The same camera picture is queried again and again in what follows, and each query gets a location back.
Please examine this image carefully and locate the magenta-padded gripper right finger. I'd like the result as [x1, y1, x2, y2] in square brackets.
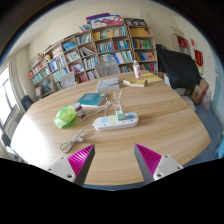
[133, 143, 185, 185]

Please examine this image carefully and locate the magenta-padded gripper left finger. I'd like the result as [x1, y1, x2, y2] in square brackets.
[45, 143, 96, 187]

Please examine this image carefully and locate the mint green charger block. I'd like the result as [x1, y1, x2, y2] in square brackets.
[115, 109, 127, 121]

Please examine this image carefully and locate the white charging cable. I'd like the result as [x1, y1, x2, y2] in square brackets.
[79, 89, 123, 122]

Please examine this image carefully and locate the green plastic bag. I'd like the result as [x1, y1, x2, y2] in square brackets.
[53, 105, 78, 129]

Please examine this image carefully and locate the small jar with red label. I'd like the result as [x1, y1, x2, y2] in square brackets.
[73, 102, 86, 119]

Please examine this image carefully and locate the white power strip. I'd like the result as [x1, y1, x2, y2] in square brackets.
[92, 112, 140, 132]

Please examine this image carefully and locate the teal book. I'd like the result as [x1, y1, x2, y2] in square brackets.
[75, 92, 108, 108]

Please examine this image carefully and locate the dark office chair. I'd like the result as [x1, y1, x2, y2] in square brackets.
[20, 94, 35, 112]

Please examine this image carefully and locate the cardboard box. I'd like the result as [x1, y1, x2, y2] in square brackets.
[190, 78, 210, 105]

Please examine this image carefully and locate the grey mesh chair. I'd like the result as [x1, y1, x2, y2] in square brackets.
[59, 71, 77, 89]
[94, 59, 121, 78]

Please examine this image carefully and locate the grey book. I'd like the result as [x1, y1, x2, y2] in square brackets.
[96, 77, 120, 93]

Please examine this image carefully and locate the black cloth cover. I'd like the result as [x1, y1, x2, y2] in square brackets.
[155, 43, 202, 92]

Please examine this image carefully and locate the clear bottle with red label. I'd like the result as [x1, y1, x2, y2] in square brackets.
[132, 60, 142, 80]

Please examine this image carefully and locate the red hanging banner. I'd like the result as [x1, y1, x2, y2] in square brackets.
[194, 49, 204, 68]

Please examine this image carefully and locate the wooden bookshelf unit with books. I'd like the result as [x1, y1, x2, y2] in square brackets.
[28, 13, 158, 99]

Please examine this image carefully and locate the white power strip cord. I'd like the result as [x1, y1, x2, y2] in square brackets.
[59, 123, 96, 154]

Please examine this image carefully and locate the small wooden wall shelf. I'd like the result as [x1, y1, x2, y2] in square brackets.
[171, 33, 192, 56]

